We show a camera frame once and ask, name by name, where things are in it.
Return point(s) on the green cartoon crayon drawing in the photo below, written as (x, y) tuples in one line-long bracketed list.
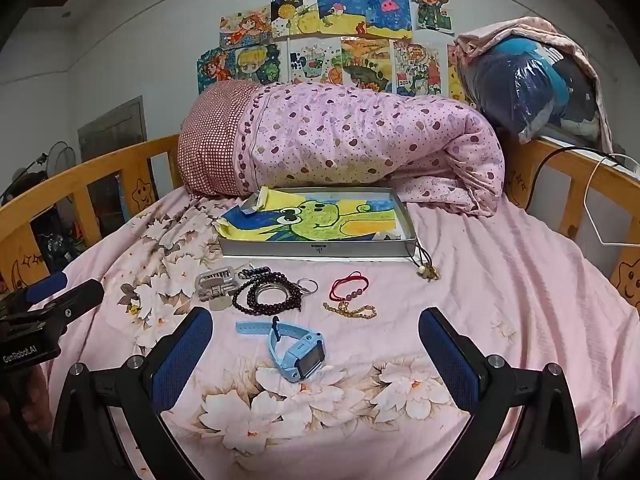
[(310, 220)]

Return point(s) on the pink patterned cloth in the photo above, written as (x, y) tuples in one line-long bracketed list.
[(525, 27)]

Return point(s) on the red checked pillow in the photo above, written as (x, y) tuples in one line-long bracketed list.
[(210, 140)]

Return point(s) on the shallow grey box tray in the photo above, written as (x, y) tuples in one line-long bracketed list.
[(320, 250)]

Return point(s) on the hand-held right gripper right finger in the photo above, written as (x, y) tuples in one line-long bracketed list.
[(450, 360)]

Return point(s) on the light blue smart watch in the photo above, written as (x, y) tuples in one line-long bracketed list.
[(300, 355)]

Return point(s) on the person's left hand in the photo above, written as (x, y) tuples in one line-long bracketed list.
[(36, 397)]

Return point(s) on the group of children's wall drawings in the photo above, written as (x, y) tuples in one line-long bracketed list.
[(350, 25)]

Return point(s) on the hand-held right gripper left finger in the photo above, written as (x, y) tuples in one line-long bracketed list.
[(182, 360)]

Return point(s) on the black standing fan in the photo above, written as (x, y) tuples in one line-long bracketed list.
[(62, 157)]

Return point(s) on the pink floral bed sheet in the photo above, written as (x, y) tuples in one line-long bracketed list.
[(500, 300)]

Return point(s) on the grey door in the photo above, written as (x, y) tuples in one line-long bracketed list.
[(112, 130)]

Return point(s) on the pink dotted folded quilt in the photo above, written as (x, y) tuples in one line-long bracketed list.
[(360, 140)]

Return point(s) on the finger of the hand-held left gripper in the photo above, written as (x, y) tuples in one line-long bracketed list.
[(75, 302), (47, 284)]

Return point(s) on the small white clip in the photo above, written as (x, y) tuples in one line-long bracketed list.
[(217, 304)]

